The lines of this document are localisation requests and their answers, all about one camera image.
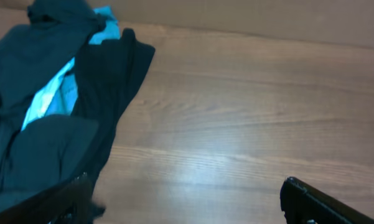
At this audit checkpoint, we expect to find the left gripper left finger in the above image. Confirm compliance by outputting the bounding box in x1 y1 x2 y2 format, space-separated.
0 173 93 224

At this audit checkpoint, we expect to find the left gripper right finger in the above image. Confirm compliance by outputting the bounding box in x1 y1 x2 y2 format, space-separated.
280 177 374 224

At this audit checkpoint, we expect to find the black garment with white print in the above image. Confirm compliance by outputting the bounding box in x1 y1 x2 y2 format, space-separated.
0 1 104 212

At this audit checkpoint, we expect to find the light blue shirt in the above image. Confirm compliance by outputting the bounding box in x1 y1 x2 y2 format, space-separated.
21 6 121 130

